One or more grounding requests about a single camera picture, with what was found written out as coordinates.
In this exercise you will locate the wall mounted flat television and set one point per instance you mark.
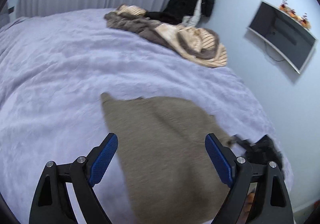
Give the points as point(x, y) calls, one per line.
point(284, 34)

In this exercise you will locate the grey brown crumpled garment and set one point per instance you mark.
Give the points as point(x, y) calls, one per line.
point(196, 42)

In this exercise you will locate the cream striped cloth pile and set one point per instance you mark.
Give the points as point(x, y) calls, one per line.
point(220, 59)

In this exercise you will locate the black hanging jacket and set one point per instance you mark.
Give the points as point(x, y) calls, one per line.
point(185, 12)

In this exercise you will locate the orange flower decoration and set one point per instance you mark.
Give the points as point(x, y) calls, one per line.
point(302, 20)

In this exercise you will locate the olive brown knit sweater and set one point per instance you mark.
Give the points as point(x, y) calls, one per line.
point(168, 173)

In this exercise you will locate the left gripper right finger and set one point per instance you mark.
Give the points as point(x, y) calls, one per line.
point(235, 172)

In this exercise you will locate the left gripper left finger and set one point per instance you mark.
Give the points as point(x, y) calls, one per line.
point(86, 174)

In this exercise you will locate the lavender plush bed blanket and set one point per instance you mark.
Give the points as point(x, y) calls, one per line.
point(53, 72)

